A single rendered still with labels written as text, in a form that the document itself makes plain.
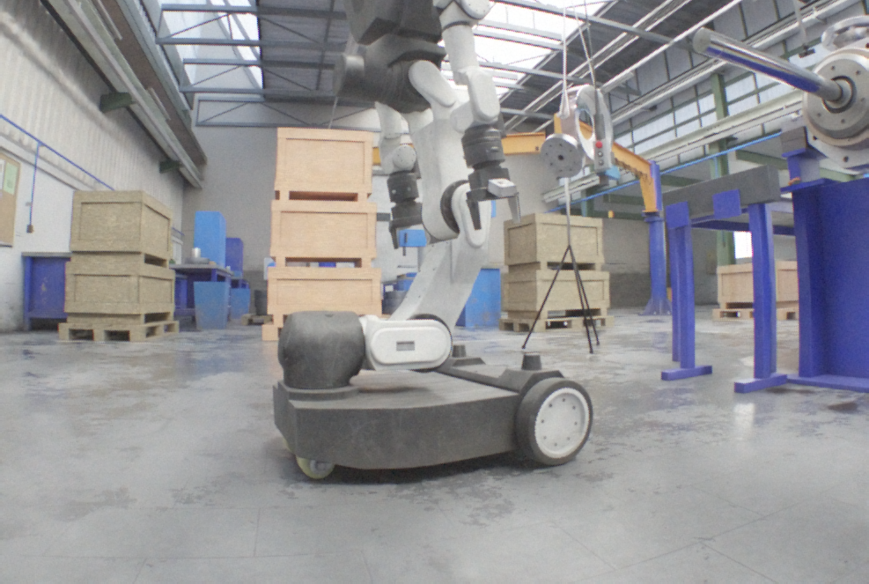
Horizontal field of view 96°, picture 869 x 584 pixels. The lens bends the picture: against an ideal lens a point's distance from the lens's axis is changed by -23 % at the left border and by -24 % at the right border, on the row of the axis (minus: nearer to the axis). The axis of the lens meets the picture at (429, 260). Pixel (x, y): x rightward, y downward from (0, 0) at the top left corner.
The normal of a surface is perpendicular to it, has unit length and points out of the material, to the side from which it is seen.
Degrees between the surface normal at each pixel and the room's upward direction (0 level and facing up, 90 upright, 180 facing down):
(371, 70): 113
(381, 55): 90
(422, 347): 90
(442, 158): 90
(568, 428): 90
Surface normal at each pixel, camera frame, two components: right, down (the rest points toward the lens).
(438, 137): 0.44, 0.36
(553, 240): 0.40, -0.07
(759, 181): -0.95, -0.01
